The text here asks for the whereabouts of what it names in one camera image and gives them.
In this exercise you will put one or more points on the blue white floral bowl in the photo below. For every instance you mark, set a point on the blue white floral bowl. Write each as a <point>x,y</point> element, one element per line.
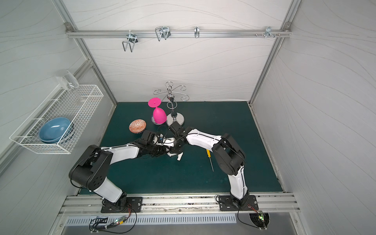
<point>153,121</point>

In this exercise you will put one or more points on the small metal clip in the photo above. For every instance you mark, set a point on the small metal clip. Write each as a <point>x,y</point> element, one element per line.
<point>196,32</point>

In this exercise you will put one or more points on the white wire basket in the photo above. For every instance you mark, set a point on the white wire basket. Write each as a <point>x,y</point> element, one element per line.
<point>77,105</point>

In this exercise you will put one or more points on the white square alarm clock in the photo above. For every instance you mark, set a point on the white square alarm clock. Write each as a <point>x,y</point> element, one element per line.
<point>173,149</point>

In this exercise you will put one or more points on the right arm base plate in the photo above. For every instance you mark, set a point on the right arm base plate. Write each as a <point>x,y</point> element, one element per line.
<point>232,204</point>

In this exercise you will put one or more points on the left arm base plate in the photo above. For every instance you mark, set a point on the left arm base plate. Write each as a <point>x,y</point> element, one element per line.
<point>122,205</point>

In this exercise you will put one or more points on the metal loop hook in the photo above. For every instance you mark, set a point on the metal loop hook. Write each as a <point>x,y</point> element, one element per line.
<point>162,32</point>

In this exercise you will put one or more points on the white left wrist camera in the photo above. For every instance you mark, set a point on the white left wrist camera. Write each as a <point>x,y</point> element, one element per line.
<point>164,141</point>

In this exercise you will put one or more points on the yellow handled screwdriver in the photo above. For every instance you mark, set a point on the yellow handled screwdriver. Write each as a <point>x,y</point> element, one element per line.
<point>210,159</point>

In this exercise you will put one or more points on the metal bracket hook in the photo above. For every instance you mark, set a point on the metal bracket hook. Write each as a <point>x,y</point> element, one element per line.
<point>269,33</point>

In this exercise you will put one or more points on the chrome cup holder stand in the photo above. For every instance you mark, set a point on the chrome cup holder stand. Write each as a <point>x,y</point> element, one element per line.
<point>172,103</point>

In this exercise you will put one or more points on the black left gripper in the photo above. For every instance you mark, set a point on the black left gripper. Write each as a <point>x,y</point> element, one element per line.
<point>160,148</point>

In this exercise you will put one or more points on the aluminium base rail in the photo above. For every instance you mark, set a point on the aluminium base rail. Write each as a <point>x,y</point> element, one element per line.
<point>183,204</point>

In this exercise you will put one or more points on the pink plastic goblet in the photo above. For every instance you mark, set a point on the pink plastic goblet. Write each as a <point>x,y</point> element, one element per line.
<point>158,113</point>

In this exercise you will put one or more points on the orange patterned bowl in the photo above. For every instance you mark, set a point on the orange patterned bowl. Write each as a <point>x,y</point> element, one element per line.
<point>137,126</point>

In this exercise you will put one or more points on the clear glass cup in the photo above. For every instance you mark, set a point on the clear glass cup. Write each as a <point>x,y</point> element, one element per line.
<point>66,79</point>

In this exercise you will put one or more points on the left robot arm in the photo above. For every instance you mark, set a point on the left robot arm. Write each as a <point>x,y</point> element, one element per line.
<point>91,169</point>

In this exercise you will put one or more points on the metal double hook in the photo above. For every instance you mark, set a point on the metal double hook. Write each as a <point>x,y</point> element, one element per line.
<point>130,42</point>

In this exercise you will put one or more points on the blue ceramic bowl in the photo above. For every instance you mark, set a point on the blue ceramic bowl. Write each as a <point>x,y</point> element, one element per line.
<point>55,130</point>

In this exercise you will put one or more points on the aluminium top rail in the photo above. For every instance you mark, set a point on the aluminium top rail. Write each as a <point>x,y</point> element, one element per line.
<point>175,34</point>

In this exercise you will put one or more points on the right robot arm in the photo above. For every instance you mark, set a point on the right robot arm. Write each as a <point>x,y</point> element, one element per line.
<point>228,154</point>

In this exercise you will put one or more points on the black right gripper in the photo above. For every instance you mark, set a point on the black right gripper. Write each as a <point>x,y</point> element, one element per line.
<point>177,144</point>

